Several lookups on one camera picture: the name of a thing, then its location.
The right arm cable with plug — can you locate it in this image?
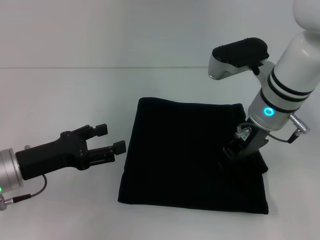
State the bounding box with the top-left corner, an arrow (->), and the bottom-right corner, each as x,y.
234,113 -> 312,145

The black shirt with FREE print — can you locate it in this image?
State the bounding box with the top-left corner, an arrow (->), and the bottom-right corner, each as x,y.
117,96 -> 270,216

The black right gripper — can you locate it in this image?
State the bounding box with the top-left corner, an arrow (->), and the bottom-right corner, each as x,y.
218,119 -> 270,170

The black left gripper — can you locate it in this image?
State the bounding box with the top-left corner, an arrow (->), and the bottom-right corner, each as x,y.
14,122 -> 127,181

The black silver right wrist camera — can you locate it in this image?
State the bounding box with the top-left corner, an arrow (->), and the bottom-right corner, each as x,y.
208,37 -> 273,81

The left arm cable with plug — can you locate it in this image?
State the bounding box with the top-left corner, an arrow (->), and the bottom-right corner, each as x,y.
0,174 -> 48,213

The arm cable with plug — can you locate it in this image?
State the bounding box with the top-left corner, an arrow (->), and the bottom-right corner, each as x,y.
234,113 -> 312,145
0,174 -> 48,213

